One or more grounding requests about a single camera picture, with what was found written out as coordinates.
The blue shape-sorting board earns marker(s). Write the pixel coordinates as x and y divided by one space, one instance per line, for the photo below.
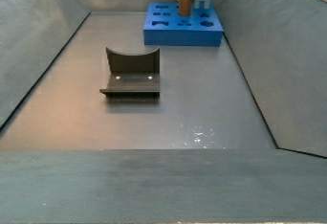
165 28

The black curved holder bracket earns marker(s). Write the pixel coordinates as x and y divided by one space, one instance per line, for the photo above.
133 73

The brown cylinder peg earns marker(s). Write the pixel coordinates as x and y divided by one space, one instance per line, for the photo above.
184 7

